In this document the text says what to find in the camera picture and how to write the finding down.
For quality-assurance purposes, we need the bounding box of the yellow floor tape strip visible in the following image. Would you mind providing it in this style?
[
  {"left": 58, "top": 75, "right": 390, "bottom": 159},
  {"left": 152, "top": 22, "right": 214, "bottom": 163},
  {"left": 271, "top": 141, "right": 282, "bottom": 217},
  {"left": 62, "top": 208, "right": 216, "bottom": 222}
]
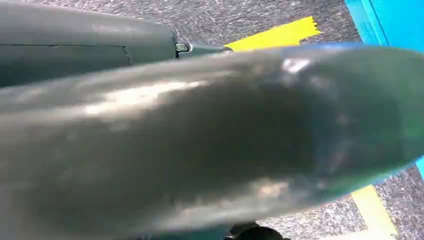
[
  {"left": 350, "top": 184, "right": 400, "bottom": 240},
  {"left": 224, "top": 15, "right": 323, "bottom": 53}
]

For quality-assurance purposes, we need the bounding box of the black robot foot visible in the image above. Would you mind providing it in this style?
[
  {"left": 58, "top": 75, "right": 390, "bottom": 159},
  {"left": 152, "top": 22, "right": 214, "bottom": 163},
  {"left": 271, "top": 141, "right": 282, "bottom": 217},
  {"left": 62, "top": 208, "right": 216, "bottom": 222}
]
[{"left": 224, "top": 221, "right": 291, "bottom": 240}]

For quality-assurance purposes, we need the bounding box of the blue plastic crate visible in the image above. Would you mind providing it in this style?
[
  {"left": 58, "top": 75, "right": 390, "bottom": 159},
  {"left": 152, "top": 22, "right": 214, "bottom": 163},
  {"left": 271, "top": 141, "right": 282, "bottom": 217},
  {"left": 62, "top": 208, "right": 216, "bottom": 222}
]
[{"left": 344, "top": 0, "right": 424, "bottom": 181}]

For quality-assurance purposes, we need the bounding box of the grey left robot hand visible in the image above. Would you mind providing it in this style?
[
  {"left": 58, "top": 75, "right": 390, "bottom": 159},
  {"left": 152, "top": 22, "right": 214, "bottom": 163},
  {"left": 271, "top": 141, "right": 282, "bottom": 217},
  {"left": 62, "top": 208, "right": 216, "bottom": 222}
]
[{"left": 0, "top": 0, "right": 424, "bottom": 240}]

